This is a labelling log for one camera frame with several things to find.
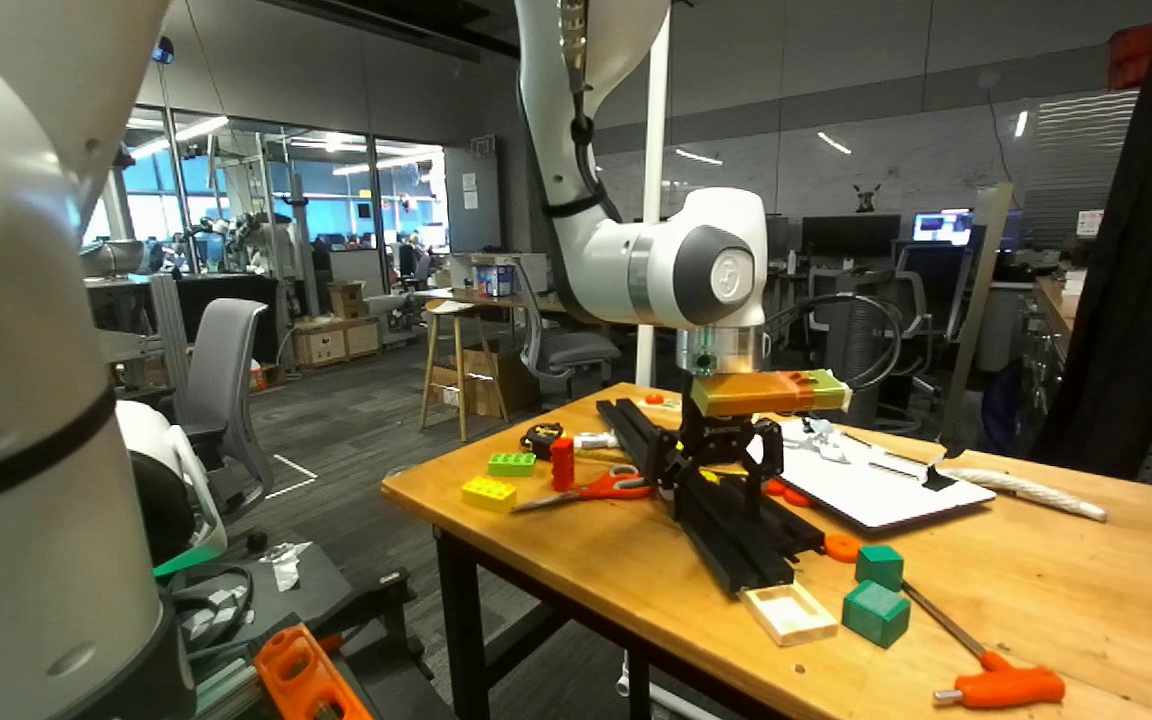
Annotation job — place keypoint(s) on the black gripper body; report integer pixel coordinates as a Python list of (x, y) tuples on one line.
[(723, 429)]

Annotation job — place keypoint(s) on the short black rail piece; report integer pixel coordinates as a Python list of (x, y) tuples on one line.
[(740, 517)]

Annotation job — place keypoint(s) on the green block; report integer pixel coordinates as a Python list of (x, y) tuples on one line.
[(877, 612), (883, 566)]

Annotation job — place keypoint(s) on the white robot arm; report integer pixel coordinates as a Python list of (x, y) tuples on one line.
[(83, 617)]

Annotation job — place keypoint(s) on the white clipboard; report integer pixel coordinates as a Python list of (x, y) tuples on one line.
[(861, 481)]

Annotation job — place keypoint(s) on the red cylinder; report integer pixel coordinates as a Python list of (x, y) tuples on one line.
[(563, 462)]

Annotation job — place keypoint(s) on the white slotted tray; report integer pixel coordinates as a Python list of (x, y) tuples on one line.
[(790, 612)]

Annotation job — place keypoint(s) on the green lego brick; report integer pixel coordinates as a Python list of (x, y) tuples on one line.
[(510, 466)]

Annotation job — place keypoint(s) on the yellow lego brick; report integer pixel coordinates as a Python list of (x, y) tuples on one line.
[(488, 493)]

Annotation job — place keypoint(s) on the wooden stool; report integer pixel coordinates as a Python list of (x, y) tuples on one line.
[(452, 330)]

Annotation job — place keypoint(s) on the white marker pen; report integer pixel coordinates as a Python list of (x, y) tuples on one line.
[(1032, 493)]

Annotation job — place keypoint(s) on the computer monitor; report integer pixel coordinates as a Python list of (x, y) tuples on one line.
[(950, 225)]

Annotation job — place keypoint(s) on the white vertical pole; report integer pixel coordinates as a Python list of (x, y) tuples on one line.
[(652, 168)]

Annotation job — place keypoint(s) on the orange tool on cart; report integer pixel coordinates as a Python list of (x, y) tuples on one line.
[(303, 677)]

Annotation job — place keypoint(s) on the grey office chair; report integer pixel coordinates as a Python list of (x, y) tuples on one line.
[(215, 404)]

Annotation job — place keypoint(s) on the orange handled scissors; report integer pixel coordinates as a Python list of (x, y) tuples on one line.
[(622, 481)]

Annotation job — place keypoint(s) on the wrist camera orange box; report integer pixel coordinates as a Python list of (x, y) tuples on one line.
[(740, 392)]

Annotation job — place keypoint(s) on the long black rail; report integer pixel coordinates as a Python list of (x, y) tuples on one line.
[(666, 466)]

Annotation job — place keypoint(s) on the orange handled T wrench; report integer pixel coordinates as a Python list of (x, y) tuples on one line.
[(999, 683)]

